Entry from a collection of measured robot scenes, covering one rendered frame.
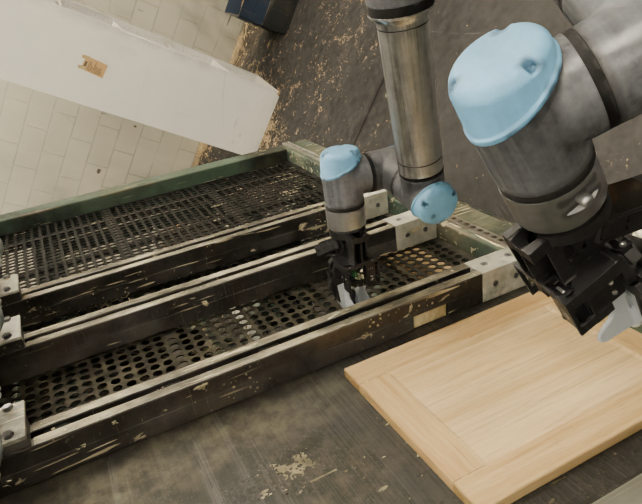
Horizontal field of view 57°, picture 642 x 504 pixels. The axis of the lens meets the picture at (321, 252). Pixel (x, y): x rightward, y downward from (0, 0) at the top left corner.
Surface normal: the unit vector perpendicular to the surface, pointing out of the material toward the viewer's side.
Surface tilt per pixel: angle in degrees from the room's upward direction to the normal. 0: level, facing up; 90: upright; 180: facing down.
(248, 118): 90
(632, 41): 36
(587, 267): 28
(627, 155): 0
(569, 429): 60
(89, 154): 90
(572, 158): 93
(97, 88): 90
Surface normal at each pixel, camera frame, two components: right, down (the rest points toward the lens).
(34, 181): 0.39, 0.47
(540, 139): 0.07, 0.69
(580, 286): -0.55, -0.58
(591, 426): -0.12, -0.90
